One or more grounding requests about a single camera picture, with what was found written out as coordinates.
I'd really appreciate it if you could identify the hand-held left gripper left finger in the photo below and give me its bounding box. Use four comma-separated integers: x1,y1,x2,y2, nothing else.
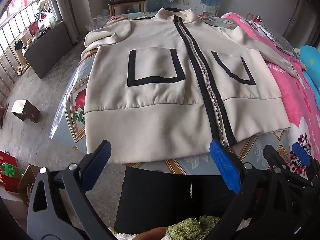
27,140,118,240

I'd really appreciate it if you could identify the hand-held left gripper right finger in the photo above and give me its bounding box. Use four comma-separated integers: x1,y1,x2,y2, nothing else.
209,140,303,240

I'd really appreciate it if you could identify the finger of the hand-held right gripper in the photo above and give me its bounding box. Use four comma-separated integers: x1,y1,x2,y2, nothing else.
262,144,292,174
291,142,320,183

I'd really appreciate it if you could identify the beige zip jacket black trim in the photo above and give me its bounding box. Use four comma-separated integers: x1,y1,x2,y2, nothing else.
84,7,307,164

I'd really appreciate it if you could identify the person's left hand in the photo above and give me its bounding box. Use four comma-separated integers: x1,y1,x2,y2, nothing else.
134,227,168,240

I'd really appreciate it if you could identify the blue fruit-print tablecloth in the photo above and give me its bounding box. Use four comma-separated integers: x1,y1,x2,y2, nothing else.
49,11,300,179

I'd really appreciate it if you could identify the pink printed blanket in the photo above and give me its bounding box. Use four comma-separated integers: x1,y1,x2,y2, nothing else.
221,12,320,167

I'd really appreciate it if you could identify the person's green plush top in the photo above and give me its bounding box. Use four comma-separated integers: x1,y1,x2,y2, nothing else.
167,216,251,240

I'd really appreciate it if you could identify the green packet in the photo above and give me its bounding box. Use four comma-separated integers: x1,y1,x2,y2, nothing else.
0,162,25,183

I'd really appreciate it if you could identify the blue pillow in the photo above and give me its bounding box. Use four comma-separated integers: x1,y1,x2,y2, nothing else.
299,45,320,90

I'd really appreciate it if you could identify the red box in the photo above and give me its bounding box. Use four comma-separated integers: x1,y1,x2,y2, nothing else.
0,150,20,193

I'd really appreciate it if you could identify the grey lace-trimmed cloth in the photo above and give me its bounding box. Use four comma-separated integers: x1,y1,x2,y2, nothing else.
252,21,299,55

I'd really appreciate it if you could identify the dark grey cabinet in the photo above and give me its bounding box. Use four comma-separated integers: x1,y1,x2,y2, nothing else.
24,21,74,80

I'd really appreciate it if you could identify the white plastic bag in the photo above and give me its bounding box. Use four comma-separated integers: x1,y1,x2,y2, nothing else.
86,9,111,32

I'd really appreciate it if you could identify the white water dispenser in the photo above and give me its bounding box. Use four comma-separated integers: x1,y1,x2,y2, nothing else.
200,5,220,18

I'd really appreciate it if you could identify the grey curtain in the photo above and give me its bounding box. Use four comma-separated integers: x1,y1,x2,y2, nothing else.
45,0,81,45

